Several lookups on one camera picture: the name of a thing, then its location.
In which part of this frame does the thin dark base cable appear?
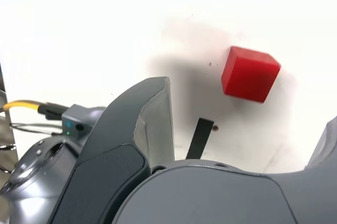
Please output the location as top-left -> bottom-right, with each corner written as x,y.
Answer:
9,121 -> 65,137

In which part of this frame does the yellow cable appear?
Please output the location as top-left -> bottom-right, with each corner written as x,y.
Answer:
3,99 -> 71,120

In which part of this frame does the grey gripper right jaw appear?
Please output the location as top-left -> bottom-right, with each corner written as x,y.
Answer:
112,114 -> 337,224

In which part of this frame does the black tape strip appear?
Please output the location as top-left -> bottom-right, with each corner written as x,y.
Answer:
185,118 -> 214,161

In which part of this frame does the red cube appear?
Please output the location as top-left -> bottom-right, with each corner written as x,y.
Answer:
221,46 -> 282,103

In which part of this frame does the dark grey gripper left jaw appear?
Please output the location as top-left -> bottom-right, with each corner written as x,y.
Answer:
48,76 -> 176,224

